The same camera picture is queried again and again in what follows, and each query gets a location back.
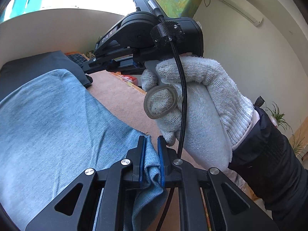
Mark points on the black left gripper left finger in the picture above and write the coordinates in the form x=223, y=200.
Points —
x=95, y=199

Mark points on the white gloved right hand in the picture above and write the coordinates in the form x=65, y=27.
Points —
x=208, y=88

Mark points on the blue denim pants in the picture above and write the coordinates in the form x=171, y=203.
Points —
x=52, y=129

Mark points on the green potted plant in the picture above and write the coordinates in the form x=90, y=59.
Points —
x=298, y=139

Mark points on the black sleeved right forearm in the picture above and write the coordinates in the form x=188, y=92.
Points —
x=263, y=157

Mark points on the white air conditioner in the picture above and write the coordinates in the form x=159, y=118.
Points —
x=246, y=9

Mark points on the dark folded garment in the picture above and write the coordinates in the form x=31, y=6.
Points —
x=18, y=72

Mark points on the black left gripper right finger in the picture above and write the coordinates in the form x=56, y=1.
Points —
x=208, y=199

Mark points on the large teal detergent bottle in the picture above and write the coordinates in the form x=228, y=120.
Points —
x=19, y=7

